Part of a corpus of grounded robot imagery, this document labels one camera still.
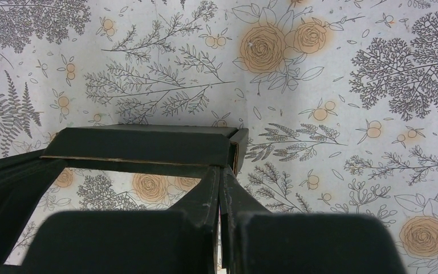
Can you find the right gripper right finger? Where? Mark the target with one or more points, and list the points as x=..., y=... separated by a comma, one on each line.
x=255, y=240

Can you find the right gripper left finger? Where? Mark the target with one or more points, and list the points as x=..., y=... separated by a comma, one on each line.
x=181, y=239

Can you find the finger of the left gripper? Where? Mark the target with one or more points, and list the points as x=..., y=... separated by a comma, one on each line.
x=24, y=179

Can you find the black paper box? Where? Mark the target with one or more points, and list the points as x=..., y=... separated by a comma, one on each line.
x=187, y=151

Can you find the floral tablecloth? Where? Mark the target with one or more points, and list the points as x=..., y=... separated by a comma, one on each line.
x=340, y=97

